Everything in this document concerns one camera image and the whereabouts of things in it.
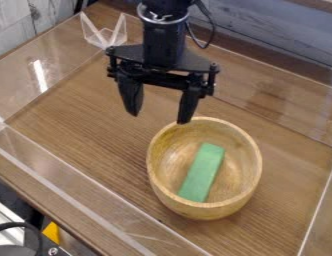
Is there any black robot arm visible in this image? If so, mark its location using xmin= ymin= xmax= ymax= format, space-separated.
xmin=106 ymin=0 xmax=219 ymax=124

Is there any yellow sticker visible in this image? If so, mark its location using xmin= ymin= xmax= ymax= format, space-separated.
xmin=42 ymin=222 xmax=60 ymax=244

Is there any brown wooden bowl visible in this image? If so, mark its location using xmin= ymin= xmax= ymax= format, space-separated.
xmin=146 ymin=117 xmax=262 ymax=220

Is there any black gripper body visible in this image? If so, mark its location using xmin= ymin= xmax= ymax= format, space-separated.
xmin=106 ymin=22 xmax=219 ymax=98

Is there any clear acrylic corner bracket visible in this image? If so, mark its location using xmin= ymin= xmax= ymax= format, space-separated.
xmin=79 ymin=13 xmax=127 ymax=50

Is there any black cable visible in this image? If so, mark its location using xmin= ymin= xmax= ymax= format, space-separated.
xmin=0 ymin=221 xmax=44 ymax=256

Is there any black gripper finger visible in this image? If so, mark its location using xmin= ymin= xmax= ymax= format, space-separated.
xmin=177 ymin=86 xmax=202 ymax=124
xmin=117 ymin=73 xmax=143 ymax=116

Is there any green rectangular block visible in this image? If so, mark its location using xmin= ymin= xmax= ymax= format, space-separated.
xmin=177 ymin=143 xmax=225 ymax=203

